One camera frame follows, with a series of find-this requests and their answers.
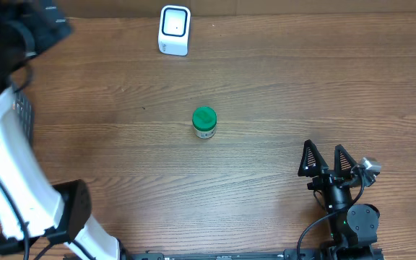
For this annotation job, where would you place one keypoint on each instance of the green lid jar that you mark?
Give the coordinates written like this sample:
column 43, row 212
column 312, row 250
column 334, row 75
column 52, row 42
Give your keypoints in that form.
column 204, row 121

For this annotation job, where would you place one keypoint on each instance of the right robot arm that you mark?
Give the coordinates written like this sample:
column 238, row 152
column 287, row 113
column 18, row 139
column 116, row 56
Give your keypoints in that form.
column 353, row 226

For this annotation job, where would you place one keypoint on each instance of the grey plastic mesh basket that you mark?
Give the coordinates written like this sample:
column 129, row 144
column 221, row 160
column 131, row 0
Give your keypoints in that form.
column 25, row 113

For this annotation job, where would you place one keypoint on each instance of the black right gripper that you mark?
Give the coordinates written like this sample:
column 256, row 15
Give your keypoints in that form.
column 326, row 177

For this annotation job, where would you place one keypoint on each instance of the white barcode scanner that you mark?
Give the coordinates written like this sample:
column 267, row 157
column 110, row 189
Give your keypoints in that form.
column 174, row 27

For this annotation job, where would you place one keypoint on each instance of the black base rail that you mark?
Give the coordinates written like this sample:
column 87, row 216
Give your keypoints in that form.
column 287, row 254

